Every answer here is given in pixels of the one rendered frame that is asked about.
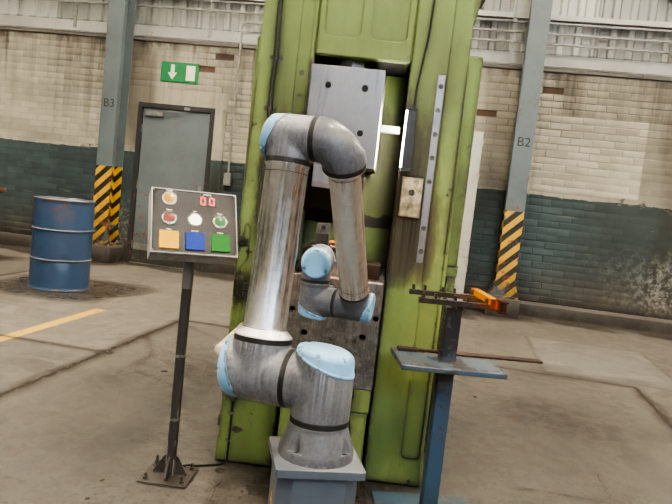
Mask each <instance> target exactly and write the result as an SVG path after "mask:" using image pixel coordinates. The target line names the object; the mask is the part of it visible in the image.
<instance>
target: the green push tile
mask: <svg viewBox="0 0 672 504"><path fill-rule="evenodd" d="M211 252H220V253H230V235H220V234H211Z"/></svg>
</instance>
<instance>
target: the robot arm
mask: <svg viewBox="0 0 672 504"><path fill-rule="evenodd" d="M259 144H260V152H261V154H262V155H263V156H264V157H266V161H265V163H266V169H265V176H264V183H263V190H262V197H261V204H260V211H259V218H258V225H257V232H256V239H255V246H254V253H253V260H252V267H251V274H250V282H249V289H248V296H247V303H246V310H245V317H244V323H243V325H242V326H240V327H239V328H238V329H237V330H235V333H234V337H231V338H229V339H227V340H226V341H225V344H224V345H223V346H222V348H221V350H220V353H219V357H218V363H217V367H218V370H217V377H218V382H219V385H220V387H221V389H222V390H223V391H224V392H225V393H226V394H228V395H231V396H234V397H237V398H239V399H245V400H250V401H255V402H260V403H265V404H270V405H274V406H279V407H284V408H289V409H290V418H289V423H288V425H287V427H286V429H285V431H284V433H283V435H282V437H281V439H280V441H279V446H278V453H279V455H280V456H281V457H282V458H283V459H285V460H286V461H288V462H290V463H292V464H295V465H298V466H302V467H307V468H313V469H335V468H340V467H344V466H346V465H348V464H350V463H351V462H352V460H353V452H354V450H353V445H352V441H351V437H350V433H349V429H348V426H349V418H350V409H351V400H352V392H353V383H354V377H355V372H354V368H355V360H354V357H353V356H352V354H351V353H350V352H348V351H347V350H345V349H343V348H341V347H338V346H334V345H331V344H327V343H321V342H302V343H300V344H299V345H298V346H297V348H296V349H295V348H291V346H292V339H293V338H292V337H291V336H290V334H289V333H288V331H287V329H286V327H287V320H288V313H289V306H290V299H291V291H292V284H293V277H294V270H295V263H296V256H297V249H298V241H299V234H300V227H301V220H302V213H303V206H304V198H305V191H306V184H307V177H308V171H309V169H310V163H311V162H319V163H320V164H321V165H322V171H323V173H324V175H326V176H327V177H329V185H330V195H331V206H332V216H333V226H334V236H335V246H332V245H331V246H329V241H330V231H331V227H330V224H329V223H318V224H317V229H316V237H315V244H314V245H312V247H311V248H310V249H308V250H307V251H306V252H305V253H304V254H303V256H302V259H301V267H302V275H301V284H300V294H299V301H298V312H299V314H300V315H301V316H303V317H305V318H308V319H312V320H313V319H314V320H325V319H326V318H327V317H331V318H333V317H334V318H340V319H346V320H352V321H358V322H369V321H370V319H371V317H372V315H373V311H374V307H375V300H376V297H375V294H373V293H369V287H368V276H367V260H366V244H365V228H364V213H363V197H362V181H361V175H362V174H363V173H364V172H365V170H366V156H365V152H364V150H363V148H362V146H361V144H360V142H359V141H358V140H357V138H356V137H355V136H354V134H353V133H352V132H351V131H350V130H349V129H348V128H346V127H345V126H344V125H343V124H341V123H340V122H338V121H336V120H335V119H332V118H330V117H326V116H311V115H299V114H291V113H285V114H283V113H276V114H273V115H271V116H270V117H269V118H268V119H267V120H266V122H265V123H264V125H263V128H262V131H261V135H260V141H259ZM335 253H336V257H337V267H338V278H339V288H330V278H331V272H332V271H333V265H334V264H333V263H334V262H336V259H335V256H334V254H335Z"/></svg>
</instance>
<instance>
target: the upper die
mask: <svg viewBox="0 0 672 504"><path fill-rule="evenodd" d="M364 179H365V172H364V173H363V174H362V175H361V181H362V192H363V188H364ZM311 186H312V187H320V188H329V189H330V185H329V177H327V176H326V175H324V173H323V171H322V165H321V164H316V163H314V164H313V174H312V183H311Z"/></svg>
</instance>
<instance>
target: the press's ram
mask: <svg viewBox="0 0 672 504"><path fill-rule="evenodd" d="M385 90H386V71H385V70H376V69H366V68H356V67H345V66H335V65H325V64H315V63H312V68H311V78H310V87H309V97H308V106H307V115H311V116H326V117H330V118H332V119H335V120H336V121H338V122H340V123H341V124H343V125H344V126H345V127H346V128H348V129H349V130H350V131H351V132H352V133H353V134H354V136H355V137H356V138H357V140H358V141H359V142H360V144H361V146H362V148H363V150H364V152H365V156H366V170H365V172H370V173H376V168H377V159H378V150H379V142H380V133H385V134H395V135H399V132H400V127H393V126H384V125H381V124H382V116H383V107H384V98H385Z"/></svg>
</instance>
